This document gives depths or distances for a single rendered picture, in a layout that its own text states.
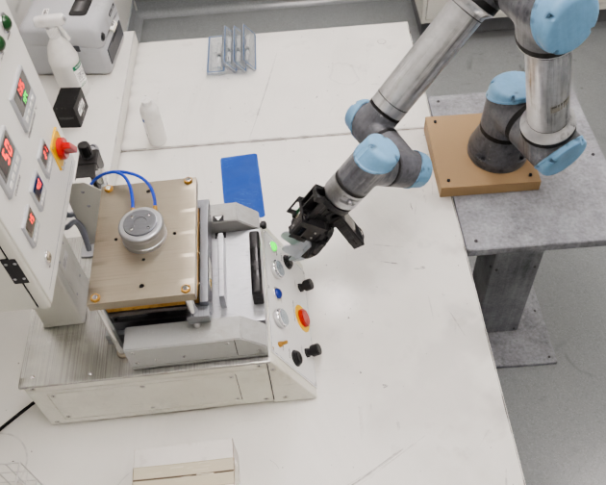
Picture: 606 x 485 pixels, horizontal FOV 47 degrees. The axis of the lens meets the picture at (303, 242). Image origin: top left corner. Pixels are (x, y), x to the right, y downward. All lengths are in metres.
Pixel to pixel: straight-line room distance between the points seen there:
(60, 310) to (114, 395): 0.19
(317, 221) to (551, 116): 0.52
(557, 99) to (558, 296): 1.21
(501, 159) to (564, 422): 0.93
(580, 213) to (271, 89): 0.92
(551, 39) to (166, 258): 0.75
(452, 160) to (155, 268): 0.89
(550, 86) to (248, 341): 0.75
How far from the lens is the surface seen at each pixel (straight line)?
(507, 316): 2.36
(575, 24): 1.30
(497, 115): 1.68
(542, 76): 1.42
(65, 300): 1.35
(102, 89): 2.13
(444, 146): 1.83
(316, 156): 1.86
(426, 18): 3.49
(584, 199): 1.84
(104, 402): 1.42
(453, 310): 1.56
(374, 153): 1.27
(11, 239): 1.05
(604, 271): 2.69
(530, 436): 2.29
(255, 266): 1.30
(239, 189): 1.80
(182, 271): 1.19
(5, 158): 1.05
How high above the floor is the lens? 2.04
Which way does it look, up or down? 51 degrees down
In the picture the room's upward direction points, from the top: 5 degrees counter-clockwise
